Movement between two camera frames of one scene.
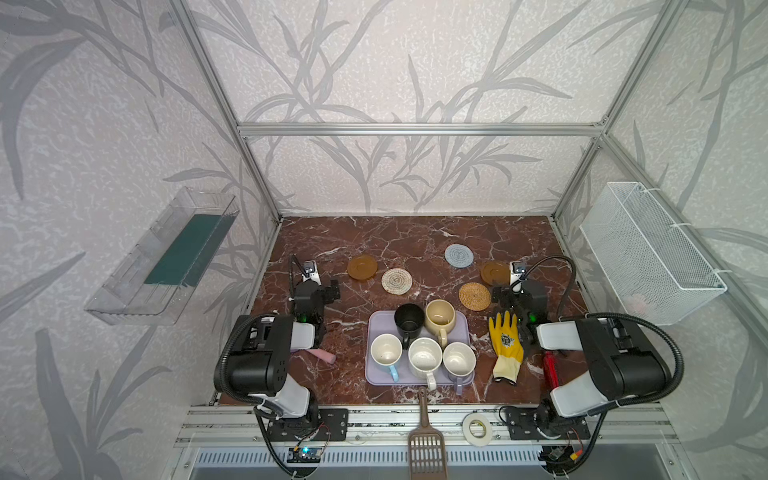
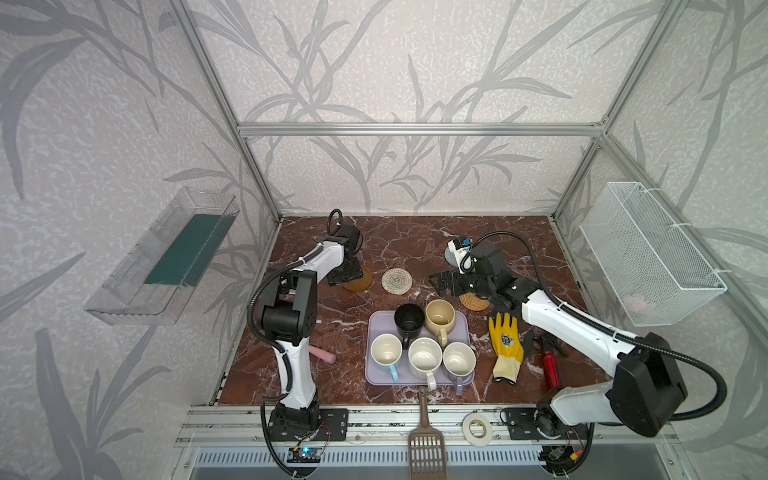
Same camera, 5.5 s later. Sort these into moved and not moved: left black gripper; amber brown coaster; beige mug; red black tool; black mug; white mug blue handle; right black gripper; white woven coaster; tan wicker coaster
Moved: left black gripper; right black gripper; amber brown coaster
Not moved: beige mug; red black tool; tan wicker coaster; white mug blue handle; black mug; white woven coaster
